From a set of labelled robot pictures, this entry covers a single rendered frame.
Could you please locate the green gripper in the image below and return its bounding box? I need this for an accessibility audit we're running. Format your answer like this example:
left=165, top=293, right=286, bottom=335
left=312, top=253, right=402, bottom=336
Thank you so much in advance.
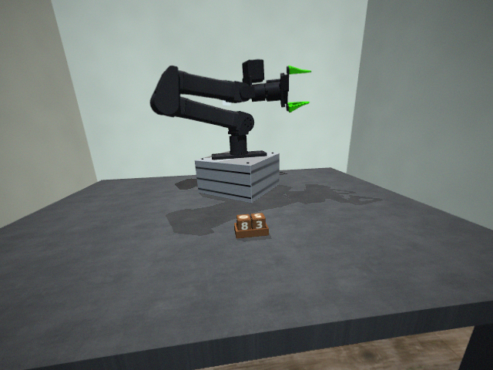
left=265, top=66, right=311, bottom=113

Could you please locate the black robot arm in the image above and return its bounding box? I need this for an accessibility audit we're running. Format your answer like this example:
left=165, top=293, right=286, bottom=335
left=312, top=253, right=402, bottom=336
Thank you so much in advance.
left=150, top=59, right=268, bottom=160

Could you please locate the brown number cube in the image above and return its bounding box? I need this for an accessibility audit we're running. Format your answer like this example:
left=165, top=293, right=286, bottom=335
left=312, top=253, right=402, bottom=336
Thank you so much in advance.
left=236, top=214, right=251, bottom=230
left=250, top=213, right=266, bottom=229

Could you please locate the orange rectangular tray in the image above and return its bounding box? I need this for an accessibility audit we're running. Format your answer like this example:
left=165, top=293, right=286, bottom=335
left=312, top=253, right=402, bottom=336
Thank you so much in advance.
left=234, top=223, right=269, bottom=238

